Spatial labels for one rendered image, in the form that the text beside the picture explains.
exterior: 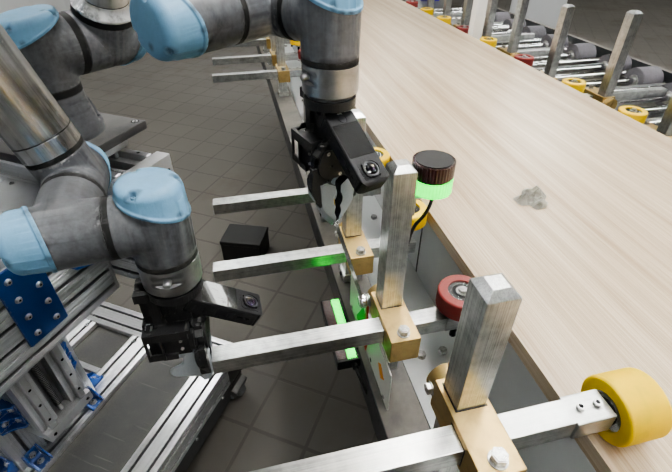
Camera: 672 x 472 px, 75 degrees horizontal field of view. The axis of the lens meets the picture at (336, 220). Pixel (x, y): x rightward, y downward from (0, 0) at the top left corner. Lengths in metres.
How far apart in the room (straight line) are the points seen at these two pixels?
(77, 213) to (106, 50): 0.54
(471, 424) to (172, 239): 0.39
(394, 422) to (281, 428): 0.84
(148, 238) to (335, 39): 0.31
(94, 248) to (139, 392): 1.06
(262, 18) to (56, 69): 0.51
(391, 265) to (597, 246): 0.43
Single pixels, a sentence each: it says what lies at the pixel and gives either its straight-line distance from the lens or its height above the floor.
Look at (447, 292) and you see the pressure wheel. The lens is 0.75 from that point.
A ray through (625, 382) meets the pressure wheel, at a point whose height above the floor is 0.98.
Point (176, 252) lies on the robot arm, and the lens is 0.55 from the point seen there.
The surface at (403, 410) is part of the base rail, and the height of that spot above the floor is 0.70.
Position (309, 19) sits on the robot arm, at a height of 1.32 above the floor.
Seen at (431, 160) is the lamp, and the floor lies 1.14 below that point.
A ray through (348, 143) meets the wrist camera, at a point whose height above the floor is 1.17.
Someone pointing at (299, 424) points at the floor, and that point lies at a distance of 1.64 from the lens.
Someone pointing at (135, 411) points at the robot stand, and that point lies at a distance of 1.53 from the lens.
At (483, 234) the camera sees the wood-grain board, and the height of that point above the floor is 0.90.
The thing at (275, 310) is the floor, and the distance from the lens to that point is 1.95.
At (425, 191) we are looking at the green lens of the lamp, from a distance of 0.62.
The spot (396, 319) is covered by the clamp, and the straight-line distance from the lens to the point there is 0.75.
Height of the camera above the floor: 1.43
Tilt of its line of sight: 36 degrees down
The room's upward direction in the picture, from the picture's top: straight up
